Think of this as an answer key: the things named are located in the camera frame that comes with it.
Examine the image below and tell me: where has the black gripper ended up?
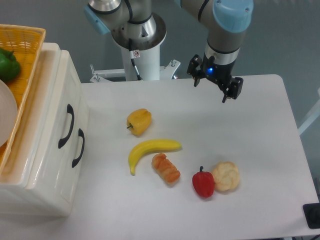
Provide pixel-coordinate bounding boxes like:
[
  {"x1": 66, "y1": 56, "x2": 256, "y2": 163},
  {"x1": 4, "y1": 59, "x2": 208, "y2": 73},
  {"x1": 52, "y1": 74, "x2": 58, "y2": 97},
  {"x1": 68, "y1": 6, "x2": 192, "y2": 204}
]
[{"x1": 187, "y1": 54, "x2": 244, "y2": 103}]

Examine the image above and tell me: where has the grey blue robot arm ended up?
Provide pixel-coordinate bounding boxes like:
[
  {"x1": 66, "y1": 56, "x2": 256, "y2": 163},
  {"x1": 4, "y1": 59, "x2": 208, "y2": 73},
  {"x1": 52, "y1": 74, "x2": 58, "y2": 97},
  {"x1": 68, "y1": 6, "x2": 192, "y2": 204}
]
[{"x1": 84, "y1": 0, "x2": 254, "y2": 99}]

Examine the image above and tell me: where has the white drawer cabinet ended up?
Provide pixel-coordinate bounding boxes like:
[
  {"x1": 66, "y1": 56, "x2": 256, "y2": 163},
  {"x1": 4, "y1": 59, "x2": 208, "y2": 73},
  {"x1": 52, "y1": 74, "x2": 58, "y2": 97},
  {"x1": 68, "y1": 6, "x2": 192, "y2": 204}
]
[{"x1": 0, "y1": 43, "x2": 90, "y2": 216}]

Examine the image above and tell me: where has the yellow toy banana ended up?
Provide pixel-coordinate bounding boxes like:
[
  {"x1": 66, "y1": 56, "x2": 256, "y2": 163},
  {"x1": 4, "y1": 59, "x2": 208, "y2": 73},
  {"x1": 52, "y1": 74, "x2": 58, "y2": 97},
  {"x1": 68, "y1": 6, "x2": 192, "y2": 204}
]
[{"x1": 128, "y1": 138, "x2": 182, "y2": 176}]

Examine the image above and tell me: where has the yellow toy bell pepper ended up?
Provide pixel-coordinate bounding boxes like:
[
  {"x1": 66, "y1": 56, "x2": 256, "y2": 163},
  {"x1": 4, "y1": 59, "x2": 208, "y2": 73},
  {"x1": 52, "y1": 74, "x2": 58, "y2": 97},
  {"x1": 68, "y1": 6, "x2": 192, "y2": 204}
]
[{"x1": 126, "y1": 108, "x2": 152, "y2": 137}]

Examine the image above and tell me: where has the beige toy bread roll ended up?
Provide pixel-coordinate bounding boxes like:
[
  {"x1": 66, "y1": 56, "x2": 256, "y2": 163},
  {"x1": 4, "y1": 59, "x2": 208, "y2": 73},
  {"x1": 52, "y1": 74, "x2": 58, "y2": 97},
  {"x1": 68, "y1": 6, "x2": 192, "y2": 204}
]
[{"x1": 211, "y1": 161, "x2": 240, "y2": 192}]

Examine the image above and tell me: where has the orange toy croissant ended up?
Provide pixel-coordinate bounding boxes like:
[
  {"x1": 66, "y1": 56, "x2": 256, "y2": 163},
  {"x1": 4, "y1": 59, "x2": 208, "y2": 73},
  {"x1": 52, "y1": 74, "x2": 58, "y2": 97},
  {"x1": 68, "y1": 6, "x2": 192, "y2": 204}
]
[{"x1": 151, "y1": 153, "x2": 181, "y2": 186}]

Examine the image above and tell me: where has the red toy bell pepper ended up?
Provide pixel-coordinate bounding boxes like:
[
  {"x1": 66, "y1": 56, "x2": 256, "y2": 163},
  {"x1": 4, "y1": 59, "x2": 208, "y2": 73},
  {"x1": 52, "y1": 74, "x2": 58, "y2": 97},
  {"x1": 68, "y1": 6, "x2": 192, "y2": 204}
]
[{"x1": 192, "y1": 165, "x2": 215, "y2": 198}]

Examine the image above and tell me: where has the black device at edge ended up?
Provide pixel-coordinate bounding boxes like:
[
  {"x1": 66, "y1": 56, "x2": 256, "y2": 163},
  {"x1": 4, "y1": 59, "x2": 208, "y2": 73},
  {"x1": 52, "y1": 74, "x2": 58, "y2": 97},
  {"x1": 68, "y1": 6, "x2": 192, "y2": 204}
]
[{"x1": 302, "y1": 203, "x2": 320, "y2": 229}]

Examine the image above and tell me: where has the yellow wicker basket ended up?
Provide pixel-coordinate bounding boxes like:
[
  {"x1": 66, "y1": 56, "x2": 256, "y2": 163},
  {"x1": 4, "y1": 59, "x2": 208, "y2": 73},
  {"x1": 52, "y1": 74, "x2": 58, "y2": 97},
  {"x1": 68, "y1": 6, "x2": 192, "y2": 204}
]
[{"x1": 0, "y1": 24, "x2": 46, "y2": 171}]

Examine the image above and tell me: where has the green toy bell pepper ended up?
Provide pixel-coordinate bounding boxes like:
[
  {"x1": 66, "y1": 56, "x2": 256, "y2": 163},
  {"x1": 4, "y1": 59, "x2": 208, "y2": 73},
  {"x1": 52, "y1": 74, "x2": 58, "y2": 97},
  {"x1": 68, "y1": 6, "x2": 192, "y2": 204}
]
[{"x1": 0, "y1": 48, "x2": 21, "y2": 83}]

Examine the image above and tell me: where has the white plate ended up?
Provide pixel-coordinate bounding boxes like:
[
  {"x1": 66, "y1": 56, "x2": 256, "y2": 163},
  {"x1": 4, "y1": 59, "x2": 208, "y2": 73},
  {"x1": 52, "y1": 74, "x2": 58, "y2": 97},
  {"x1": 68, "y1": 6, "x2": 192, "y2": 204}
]
[{"x1": 0, "y1": 80, "x2": 18, "y2": 146}]

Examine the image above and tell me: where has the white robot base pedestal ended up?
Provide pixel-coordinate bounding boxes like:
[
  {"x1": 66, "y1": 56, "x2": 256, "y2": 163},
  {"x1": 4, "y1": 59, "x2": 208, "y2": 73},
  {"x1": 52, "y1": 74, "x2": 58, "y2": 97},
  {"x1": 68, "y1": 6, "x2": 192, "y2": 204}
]
[{"x1": 90, "y1": 13, "x2": 181, "y2": 83}]

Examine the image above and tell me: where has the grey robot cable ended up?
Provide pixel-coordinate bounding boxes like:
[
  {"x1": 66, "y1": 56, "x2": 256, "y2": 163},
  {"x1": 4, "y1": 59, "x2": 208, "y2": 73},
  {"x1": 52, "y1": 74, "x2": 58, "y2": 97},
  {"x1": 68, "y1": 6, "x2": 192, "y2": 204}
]
[{"x1": 127, "y1": 38, "x2": 144, "y2": 81}]

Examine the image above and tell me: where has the white metal frame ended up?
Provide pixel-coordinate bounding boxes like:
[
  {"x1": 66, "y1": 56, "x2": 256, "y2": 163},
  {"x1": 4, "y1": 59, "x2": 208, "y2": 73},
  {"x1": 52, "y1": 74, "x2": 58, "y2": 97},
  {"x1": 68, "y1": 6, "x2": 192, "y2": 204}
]
[{"x1": 297, "y1": 88, "x2": 320, "y2": 137}]

